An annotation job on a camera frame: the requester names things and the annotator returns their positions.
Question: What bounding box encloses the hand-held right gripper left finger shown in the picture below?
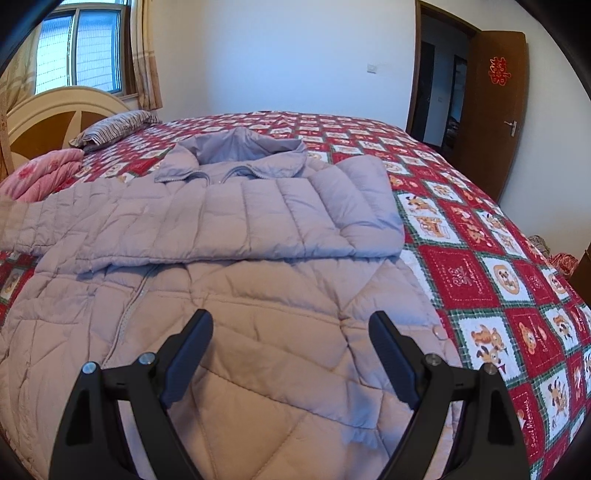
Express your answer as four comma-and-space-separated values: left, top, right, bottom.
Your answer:
50, 308, 214, 480

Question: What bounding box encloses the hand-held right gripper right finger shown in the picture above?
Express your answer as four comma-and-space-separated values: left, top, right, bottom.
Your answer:
368, 310, 527, 480

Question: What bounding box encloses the beige padded jacket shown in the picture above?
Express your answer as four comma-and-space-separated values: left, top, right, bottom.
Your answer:
0, 127, 462, 480

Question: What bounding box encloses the red patchwork printed quilt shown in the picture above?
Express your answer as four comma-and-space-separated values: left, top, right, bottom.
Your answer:
0, 110, 591, 480

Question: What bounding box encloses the floral cloth bundle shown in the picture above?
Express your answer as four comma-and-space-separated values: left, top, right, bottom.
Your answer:
527, 234, 553, 256

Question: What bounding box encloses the red patterned bundle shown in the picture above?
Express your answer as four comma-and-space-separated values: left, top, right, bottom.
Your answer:
551, 252, 579, 278

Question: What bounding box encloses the brown wooden furniture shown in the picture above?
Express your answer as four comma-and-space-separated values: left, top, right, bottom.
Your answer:
570, 247, 591, 298

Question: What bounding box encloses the pink folded quilt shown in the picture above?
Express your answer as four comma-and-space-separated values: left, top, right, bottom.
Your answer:
0, 148, 85, 204

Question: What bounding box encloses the brown wooden door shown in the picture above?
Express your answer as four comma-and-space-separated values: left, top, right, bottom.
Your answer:
455, 30, 530, 202

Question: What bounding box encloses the striped pillow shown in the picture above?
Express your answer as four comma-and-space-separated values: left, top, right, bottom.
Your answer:
69, 110, 162, 151

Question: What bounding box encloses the cream wooden headboard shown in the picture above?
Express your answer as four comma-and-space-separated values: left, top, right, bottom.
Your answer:
7, 85, 133, 180

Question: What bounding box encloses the beige patterned curtain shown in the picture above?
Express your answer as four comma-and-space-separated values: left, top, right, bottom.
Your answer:
129, 0, 165, 110

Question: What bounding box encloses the red paper door decoration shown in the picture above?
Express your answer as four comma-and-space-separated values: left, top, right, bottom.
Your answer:
485, 56, 512, 85

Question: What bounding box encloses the window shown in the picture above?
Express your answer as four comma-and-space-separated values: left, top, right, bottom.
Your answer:
34, 2, 133, 97

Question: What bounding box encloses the yellow curtain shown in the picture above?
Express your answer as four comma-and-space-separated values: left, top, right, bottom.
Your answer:
0, 32, 38, 181

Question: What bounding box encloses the dark wooden door frame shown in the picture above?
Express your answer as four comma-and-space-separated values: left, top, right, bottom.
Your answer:
405, 0, 484, 160

